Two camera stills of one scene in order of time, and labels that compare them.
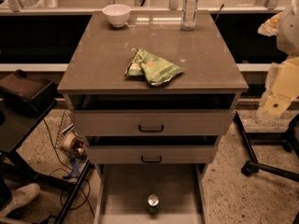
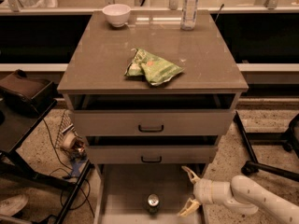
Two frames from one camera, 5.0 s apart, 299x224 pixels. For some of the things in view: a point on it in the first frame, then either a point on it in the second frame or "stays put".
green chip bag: x=154 y=69 stays put
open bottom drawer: x=121 y=190 stays put
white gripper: x=289 y=35 to x=202 y=190
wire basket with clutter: x=69 y=141 stays put
